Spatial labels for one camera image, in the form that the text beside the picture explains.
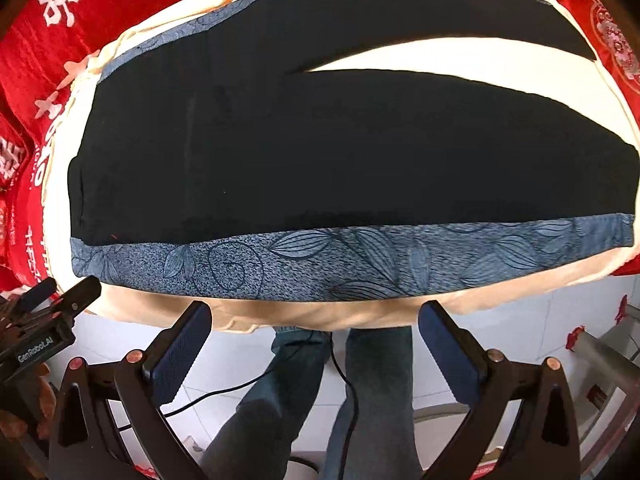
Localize black pants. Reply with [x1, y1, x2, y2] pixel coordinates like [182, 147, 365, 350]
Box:
[68, 0, 639, 246]

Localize cream sofa cushion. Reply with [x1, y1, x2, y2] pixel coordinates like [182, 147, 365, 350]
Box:
[37, 0, 639, 333]

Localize person's blue jeans legs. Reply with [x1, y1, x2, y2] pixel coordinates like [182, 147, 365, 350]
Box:
[199, 326, 424, 480]

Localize black cable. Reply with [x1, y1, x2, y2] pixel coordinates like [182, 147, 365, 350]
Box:
[117, 328, 362, 480]

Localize red blanket with white characters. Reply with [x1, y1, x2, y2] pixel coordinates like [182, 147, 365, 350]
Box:
[1, 0, 639, 302]

